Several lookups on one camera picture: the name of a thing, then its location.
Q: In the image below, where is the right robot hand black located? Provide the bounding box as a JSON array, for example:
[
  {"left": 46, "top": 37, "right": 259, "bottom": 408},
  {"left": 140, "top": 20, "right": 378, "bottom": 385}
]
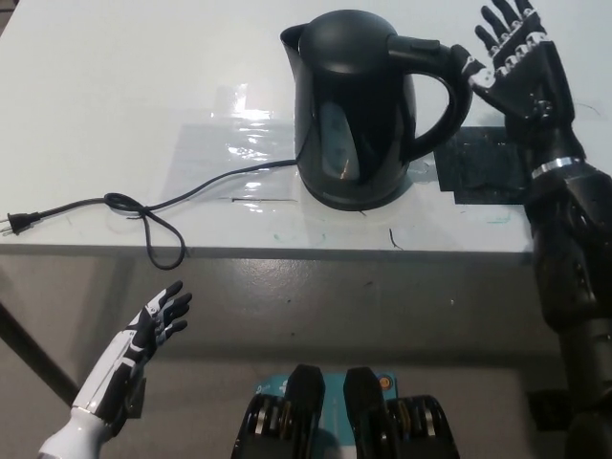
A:
[{"left": 450, "top": 0, "right": 588, "bottom": 174}]

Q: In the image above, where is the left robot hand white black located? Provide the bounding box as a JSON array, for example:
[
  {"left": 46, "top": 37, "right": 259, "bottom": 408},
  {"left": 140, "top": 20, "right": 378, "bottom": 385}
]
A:
[{"left": 69, "top": 280, "right": 194, "bottom": 429}]

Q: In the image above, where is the black electric kettle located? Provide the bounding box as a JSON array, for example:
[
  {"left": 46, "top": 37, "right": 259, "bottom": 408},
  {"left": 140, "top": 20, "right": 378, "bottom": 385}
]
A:
[{"left": 279, "top": 11, "right": 474, "bottom": 201}]

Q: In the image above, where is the round black kettle base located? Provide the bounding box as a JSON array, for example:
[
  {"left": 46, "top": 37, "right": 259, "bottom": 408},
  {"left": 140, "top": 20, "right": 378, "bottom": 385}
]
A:
[{"left": 299, "top": 169, "right": 411, "bottom": 212}]

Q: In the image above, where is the black tape patch on table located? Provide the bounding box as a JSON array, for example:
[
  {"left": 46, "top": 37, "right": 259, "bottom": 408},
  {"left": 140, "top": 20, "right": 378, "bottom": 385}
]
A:
[{"left": 432, "top": 125, "right": 535, "bottom": 208}]

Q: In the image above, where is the black table leg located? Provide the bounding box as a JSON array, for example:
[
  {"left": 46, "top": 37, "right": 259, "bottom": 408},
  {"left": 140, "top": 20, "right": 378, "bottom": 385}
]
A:
[{"left": 0, "top": 300, "right": 80, "bottom": 405}]

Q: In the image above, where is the clear plastic sheet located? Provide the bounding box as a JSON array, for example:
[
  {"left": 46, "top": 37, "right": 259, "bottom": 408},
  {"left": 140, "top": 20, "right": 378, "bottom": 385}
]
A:
[{"left": 162, "top": 80, "right": 303, "bottom": 206}]

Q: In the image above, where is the black power cord with plug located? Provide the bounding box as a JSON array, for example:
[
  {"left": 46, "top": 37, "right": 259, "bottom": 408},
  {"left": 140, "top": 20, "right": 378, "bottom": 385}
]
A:
[{"left": 0, "top": 157, "right": 300, "bottom": 268}]

